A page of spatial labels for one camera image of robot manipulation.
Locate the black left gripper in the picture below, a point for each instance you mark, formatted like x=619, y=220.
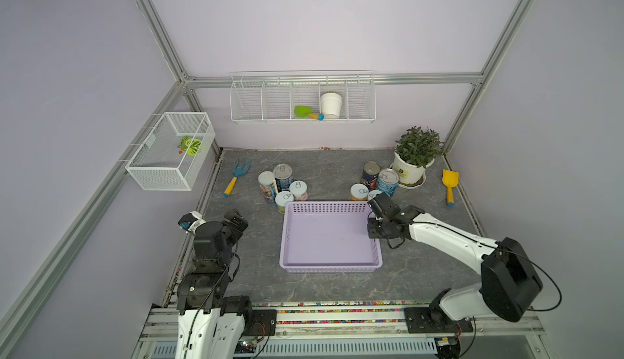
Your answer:
x=236, y=232

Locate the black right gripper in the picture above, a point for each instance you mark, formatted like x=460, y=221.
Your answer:
x=370, y=227

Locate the blue Progresso soup can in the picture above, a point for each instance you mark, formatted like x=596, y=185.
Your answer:
x=387, y=181

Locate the dark labelled tin can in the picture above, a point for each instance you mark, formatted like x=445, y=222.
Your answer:
x=370, y=174

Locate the tall can with plastic lid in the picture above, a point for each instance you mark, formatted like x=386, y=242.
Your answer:
x=267, y=182

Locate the dark blue tin can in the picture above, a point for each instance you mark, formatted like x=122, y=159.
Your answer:
x=283, y=174

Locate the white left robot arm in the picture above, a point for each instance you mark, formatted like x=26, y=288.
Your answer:
x=211, y=324

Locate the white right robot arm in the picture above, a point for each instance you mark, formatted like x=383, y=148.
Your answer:
x=509, y=281

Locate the purple plastic basket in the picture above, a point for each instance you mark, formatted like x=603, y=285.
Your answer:
x=322, y=237

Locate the green toy in basket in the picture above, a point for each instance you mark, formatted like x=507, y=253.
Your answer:
x=189, y=145

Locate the yellow corn can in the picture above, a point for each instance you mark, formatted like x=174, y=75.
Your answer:
x=373, y=194
x=359, y=192

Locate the white pot saucer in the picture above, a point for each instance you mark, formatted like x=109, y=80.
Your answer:
x=410, y=177

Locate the white plant pot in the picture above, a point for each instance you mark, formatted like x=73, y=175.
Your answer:
x=398, y=159

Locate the blue toy rake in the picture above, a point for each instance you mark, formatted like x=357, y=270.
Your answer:
x=241, y=168

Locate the green labelled white-lid can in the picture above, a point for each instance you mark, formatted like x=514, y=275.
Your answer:
x=282, y=199

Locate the yellow toy shovel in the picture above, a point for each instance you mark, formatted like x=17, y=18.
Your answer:
x=450, y=180

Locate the pink labelled white-lid can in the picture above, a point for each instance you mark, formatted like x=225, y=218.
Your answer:
x=299, y=190

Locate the green potted plant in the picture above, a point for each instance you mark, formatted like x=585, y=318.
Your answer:
x=419, y=146

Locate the green toy scoop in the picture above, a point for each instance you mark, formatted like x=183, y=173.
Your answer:
x=307, y=113

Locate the small white empty pot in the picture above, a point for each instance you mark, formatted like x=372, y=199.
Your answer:
x=331, y=105

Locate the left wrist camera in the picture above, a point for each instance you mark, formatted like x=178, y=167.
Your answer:
x=191, y=222

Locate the white wire side basket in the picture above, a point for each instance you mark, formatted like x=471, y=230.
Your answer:
x=157, y=166

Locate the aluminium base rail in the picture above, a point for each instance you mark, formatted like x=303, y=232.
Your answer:
x=375, y=327

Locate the white wire wall shelf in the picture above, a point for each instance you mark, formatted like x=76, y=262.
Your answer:
x=271, y=99

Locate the aluminium frame corner post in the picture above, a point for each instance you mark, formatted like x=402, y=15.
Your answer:
x=488, y=72

